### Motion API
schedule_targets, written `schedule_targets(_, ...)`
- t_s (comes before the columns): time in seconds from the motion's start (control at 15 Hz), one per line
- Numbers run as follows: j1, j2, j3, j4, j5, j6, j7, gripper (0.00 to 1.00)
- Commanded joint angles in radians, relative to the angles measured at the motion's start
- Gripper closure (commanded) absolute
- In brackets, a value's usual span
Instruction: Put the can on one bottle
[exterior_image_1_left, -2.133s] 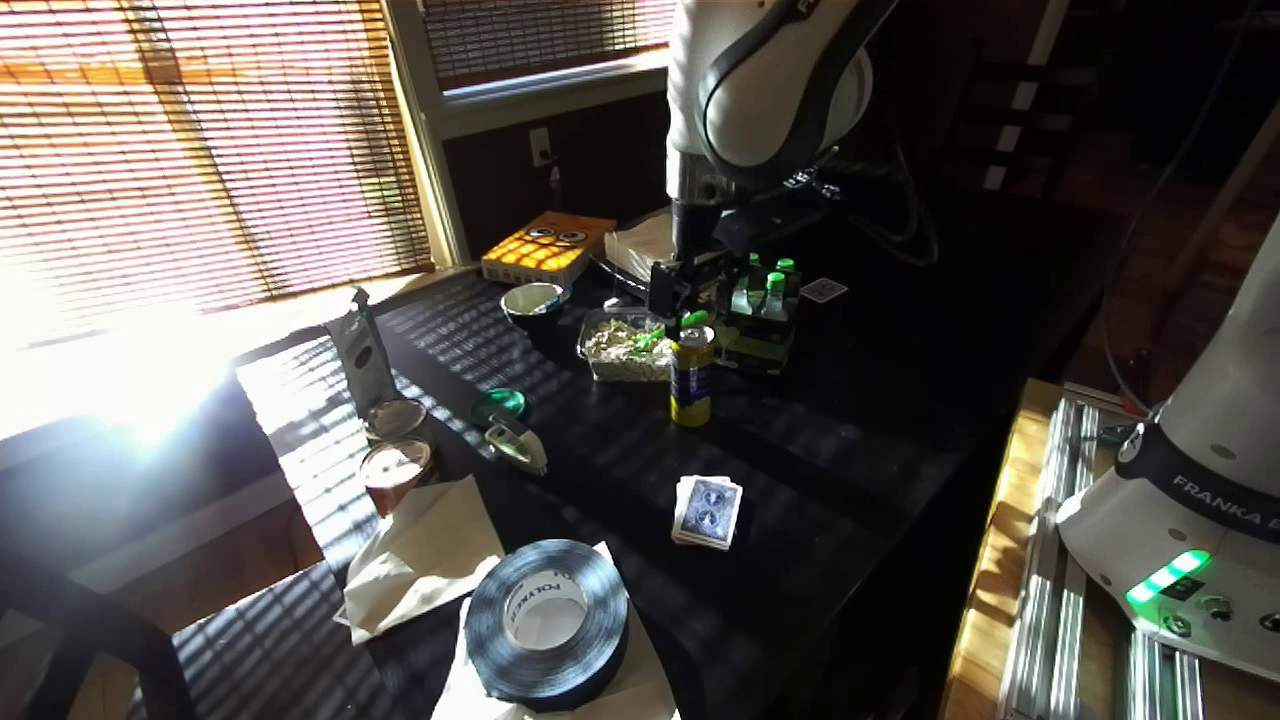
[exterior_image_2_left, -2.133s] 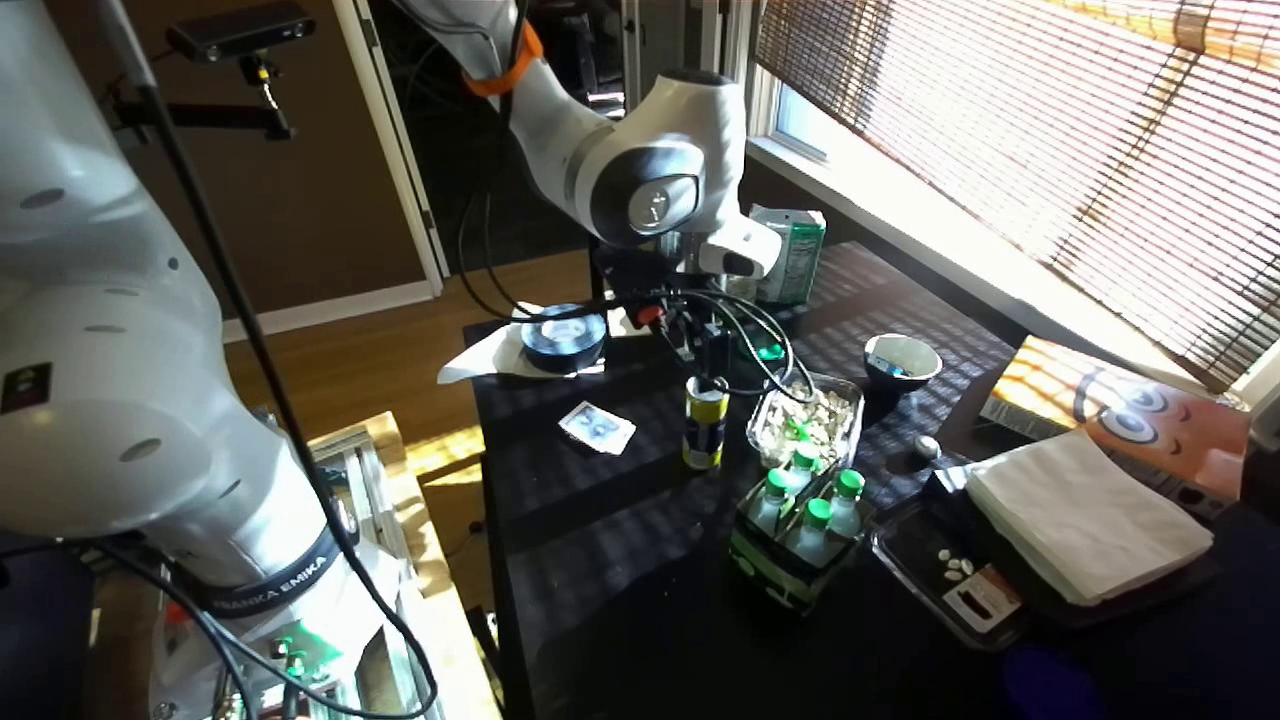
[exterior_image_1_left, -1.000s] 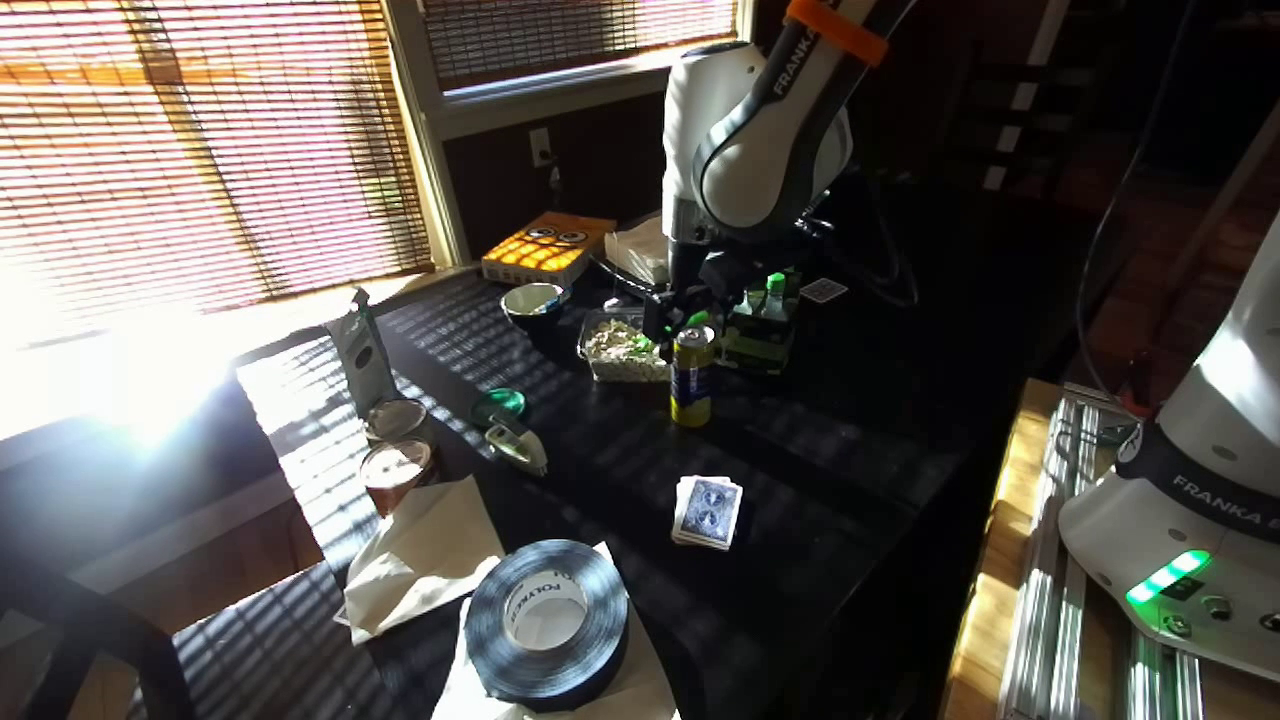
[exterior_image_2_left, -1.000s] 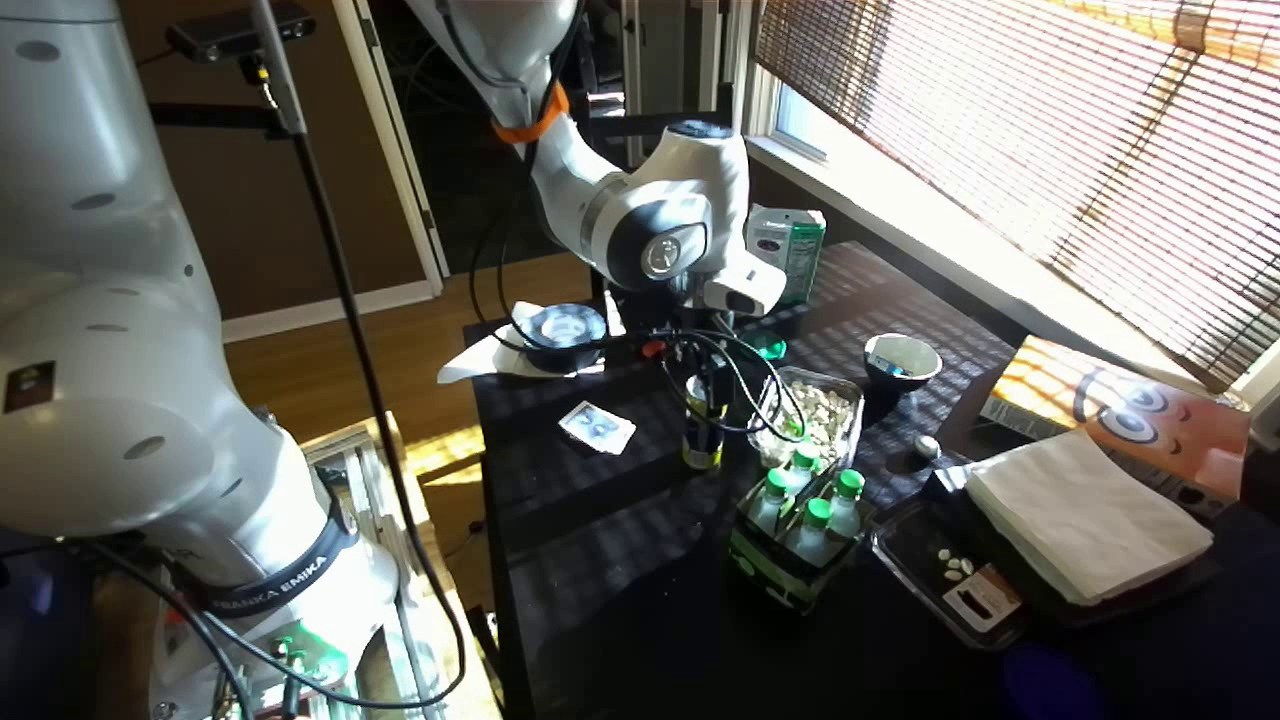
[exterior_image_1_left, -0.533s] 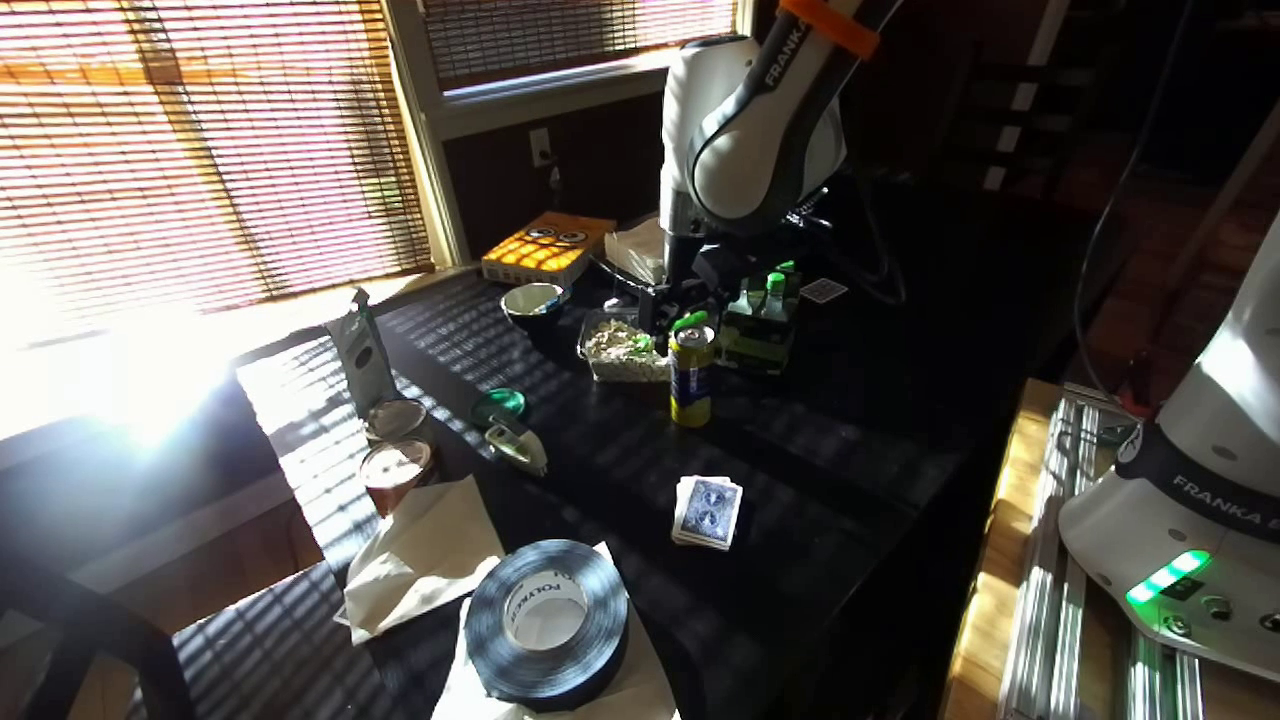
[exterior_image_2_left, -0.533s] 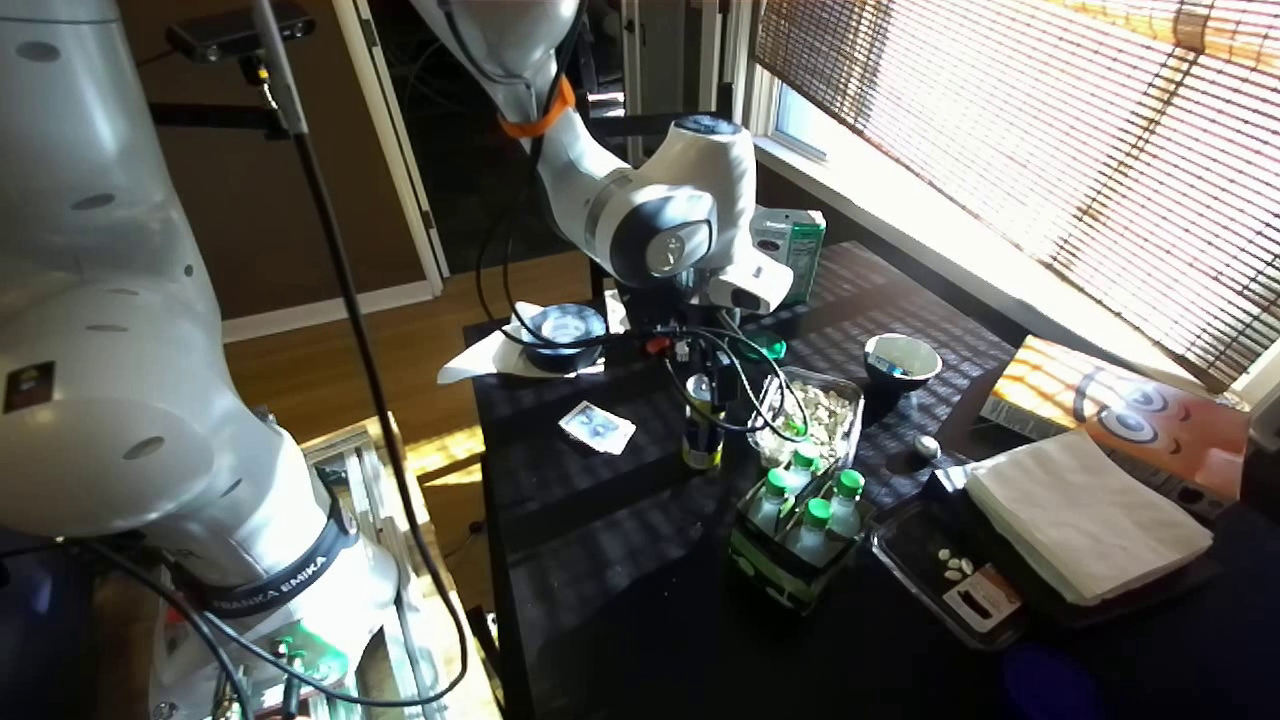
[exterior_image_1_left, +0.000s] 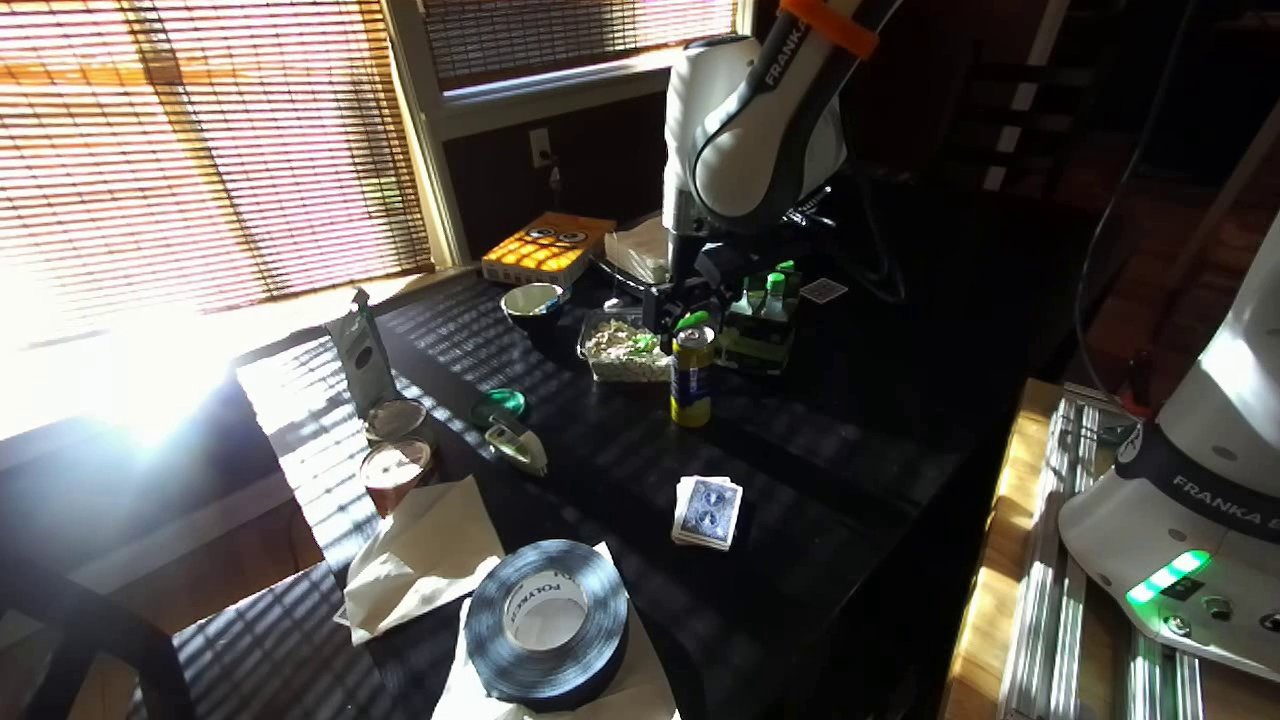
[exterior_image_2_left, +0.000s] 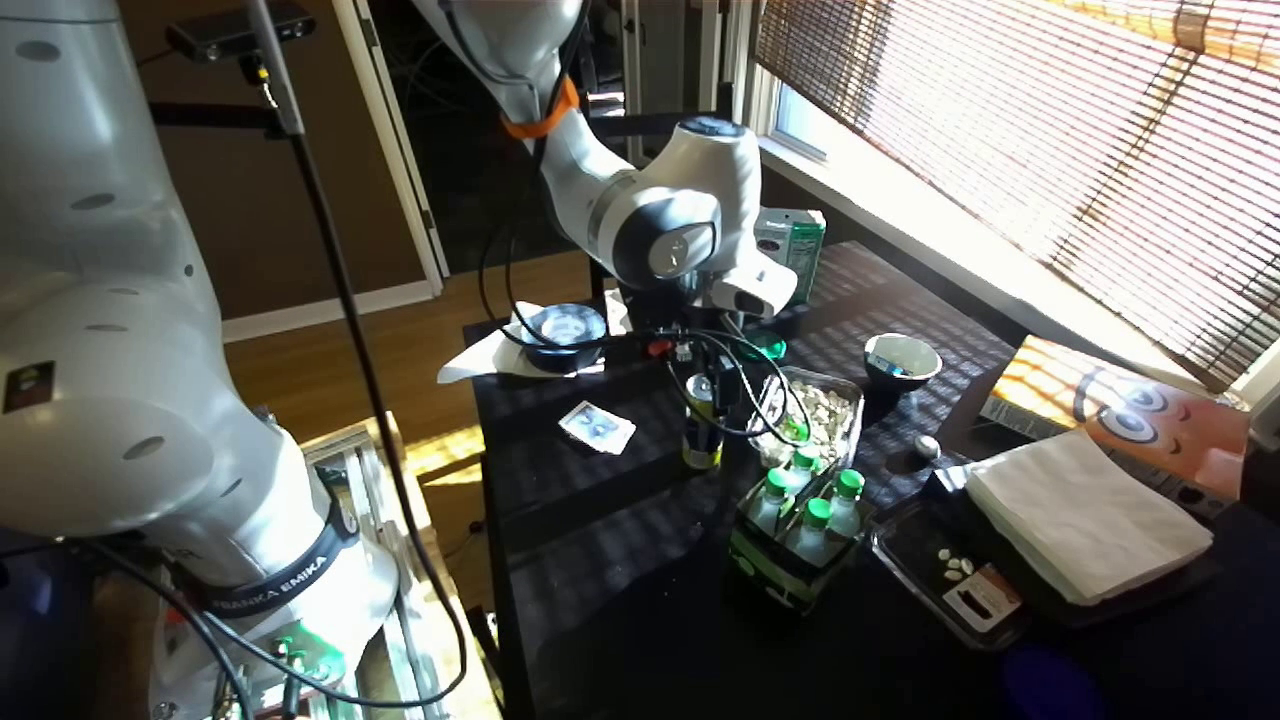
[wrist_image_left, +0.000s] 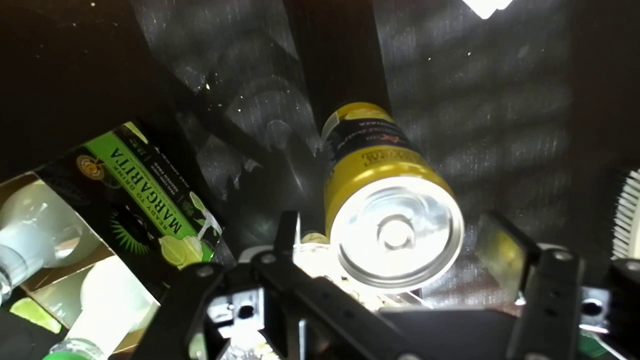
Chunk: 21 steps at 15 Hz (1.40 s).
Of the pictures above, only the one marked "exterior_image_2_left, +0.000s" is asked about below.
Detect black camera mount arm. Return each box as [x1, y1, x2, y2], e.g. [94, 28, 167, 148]
[145, 94, 294, 134]

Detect clear plastic container of nuts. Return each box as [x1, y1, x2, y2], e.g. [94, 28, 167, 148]
[745, 362, 873, 472]

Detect wooden robot stand cart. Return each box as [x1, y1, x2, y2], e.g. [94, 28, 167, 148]
[75, 412, 504, 720]

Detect black camera on stand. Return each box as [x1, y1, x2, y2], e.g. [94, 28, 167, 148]
[163, 3, 321, 69]

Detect large white paper napkin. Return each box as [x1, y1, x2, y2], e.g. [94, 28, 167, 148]
[434, 297, 613, 393]

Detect long black robot cable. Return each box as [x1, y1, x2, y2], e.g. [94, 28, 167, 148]
[284, 122, 471, 710]

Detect small black labelled box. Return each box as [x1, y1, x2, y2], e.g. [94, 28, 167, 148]
[868, 455, 1221, 657]

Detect white folded napkin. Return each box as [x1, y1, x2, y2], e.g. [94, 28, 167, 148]
[600, 278, 641, 338]

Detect orange cartoon face book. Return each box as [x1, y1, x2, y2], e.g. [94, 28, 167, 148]
[976, 331, 1255, 507]

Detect black cup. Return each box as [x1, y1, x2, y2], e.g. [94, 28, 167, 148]
[862, 329, 949, 426]

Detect cardboard four-bottle carton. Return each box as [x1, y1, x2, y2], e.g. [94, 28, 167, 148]
[723, 455, 873, 616]

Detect white folded towel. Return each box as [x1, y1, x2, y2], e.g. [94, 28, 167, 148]
[966, 426, 1217, 610]

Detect white door frame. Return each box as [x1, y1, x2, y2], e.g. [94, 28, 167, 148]
[328, 0, 452, 301]

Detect playing card pack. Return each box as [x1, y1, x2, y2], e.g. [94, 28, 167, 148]
[555, 395, 641, 461]

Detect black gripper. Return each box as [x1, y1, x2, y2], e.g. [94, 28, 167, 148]
[643, 297, 751, 451]

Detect blue and white round plate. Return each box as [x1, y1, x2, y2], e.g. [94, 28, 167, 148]
[515, 301, 613, 373]

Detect wooden window blinds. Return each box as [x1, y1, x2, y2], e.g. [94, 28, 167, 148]
[751, 0, 1280, 395]

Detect black gripper cable bundle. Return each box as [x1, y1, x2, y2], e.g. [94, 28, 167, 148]
[475, 225, 804, 445]

